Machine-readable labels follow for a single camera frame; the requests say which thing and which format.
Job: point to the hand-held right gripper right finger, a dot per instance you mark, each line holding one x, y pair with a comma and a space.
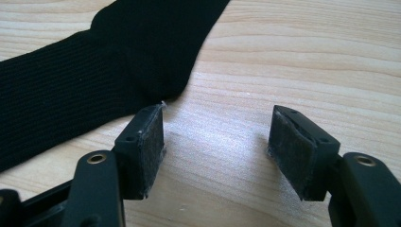
293, 151

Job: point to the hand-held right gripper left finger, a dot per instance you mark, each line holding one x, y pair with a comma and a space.
148, 151

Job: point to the black sock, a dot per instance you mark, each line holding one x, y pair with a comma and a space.
94, 78

